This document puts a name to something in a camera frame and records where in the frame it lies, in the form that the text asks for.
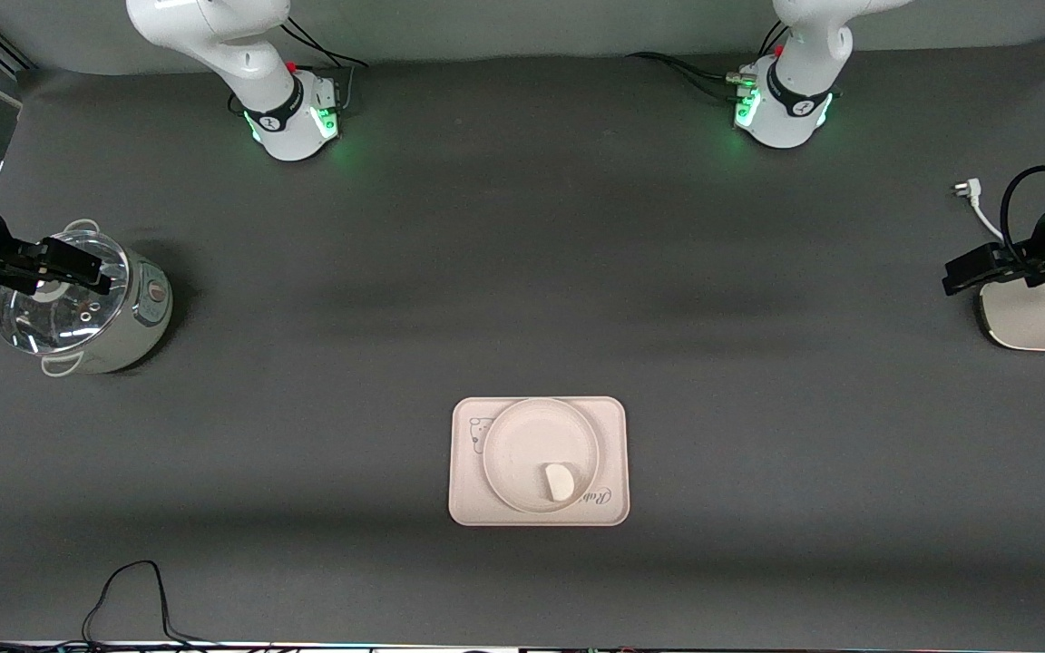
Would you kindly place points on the cream white toaster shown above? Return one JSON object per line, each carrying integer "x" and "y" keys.
{"x": 1021, "y": 319}

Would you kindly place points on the round beige plate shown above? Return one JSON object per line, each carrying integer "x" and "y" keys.
{"x": 527, "y": 444}

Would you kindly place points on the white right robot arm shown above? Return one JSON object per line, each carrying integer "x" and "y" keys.
{"x": 291, "y": 118}

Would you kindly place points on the dark grey table mat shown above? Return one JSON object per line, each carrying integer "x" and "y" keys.
{"x": 305, "y": 408}

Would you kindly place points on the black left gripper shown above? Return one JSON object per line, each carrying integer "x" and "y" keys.
{"x": 1019, "y": 260}

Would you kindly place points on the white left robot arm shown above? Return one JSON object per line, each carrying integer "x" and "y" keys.
{"x": 786, "y": 118}

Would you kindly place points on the silver electric cooking pot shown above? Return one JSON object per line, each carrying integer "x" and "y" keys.
{"x": 146, "y": 322}

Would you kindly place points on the aluminium frame rail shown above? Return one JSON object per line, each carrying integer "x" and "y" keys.
{"x": 13, "y": 53}

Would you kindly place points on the glass pot lid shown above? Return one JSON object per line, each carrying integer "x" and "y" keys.
{"x": 78, "y": 322}

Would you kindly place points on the beige rectangular rabbit tray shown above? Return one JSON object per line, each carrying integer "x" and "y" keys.
{"x": 613, "y": 453}

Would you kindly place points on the white steamed bun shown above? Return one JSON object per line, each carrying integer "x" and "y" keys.
{"x": 560, "y": 482}

